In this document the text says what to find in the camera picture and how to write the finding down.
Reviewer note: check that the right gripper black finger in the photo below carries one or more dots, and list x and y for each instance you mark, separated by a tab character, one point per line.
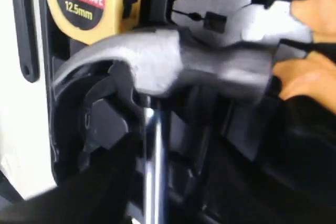
99	194

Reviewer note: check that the claw hammer black grip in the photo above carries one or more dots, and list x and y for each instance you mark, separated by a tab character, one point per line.
163	60

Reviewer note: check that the black plastic tool case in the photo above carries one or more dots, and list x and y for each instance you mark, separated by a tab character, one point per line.
230	162

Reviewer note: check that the yellow measuring tape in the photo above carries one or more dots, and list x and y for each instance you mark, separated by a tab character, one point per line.
89	21

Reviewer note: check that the adjustable wrench black handle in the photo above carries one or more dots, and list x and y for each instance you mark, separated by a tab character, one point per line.
26	39

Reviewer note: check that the orange handled pliers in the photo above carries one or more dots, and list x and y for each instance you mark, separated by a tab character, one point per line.
313	75

